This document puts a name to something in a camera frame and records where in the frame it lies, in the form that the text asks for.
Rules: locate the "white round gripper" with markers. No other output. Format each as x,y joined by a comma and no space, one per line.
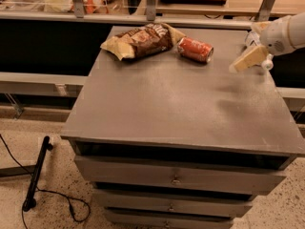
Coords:
274,38

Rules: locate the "red coke can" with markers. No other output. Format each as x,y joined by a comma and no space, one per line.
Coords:
195,50

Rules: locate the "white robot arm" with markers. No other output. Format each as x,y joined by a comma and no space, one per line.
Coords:
298,30

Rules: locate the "brown chip bag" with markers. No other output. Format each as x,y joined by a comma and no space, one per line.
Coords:
143,41

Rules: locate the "clear plastic water bottle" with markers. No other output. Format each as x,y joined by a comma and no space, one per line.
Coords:
252,39

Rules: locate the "grey drawer cabinet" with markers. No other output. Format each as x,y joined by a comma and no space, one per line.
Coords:
170,108

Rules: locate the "top grey drawer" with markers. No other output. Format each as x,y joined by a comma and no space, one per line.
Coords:
157,173

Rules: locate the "grey drawer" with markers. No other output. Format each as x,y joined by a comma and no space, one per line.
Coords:
171,203
157,173
165,220

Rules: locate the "grey metal railing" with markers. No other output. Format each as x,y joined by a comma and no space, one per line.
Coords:
79,15

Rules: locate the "middle grey drawer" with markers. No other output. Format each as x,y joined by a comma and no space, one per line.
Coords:
171,203

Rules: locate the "bottom grey drawer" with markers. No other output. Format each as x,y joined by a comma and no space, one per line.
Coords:
165,220

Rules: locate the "black floor stand bar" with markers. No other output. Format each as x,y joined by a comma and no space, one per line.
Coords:
30,202

